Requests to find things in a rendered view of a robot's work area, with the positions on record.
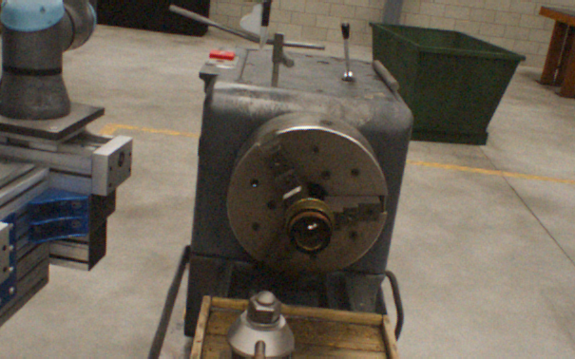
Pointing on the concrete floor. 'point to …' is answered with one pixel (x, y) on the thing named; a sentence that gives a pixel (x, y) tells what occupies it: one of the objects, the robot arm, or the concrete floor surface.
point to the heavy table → (573, 52)
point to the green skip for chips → (445, 80)
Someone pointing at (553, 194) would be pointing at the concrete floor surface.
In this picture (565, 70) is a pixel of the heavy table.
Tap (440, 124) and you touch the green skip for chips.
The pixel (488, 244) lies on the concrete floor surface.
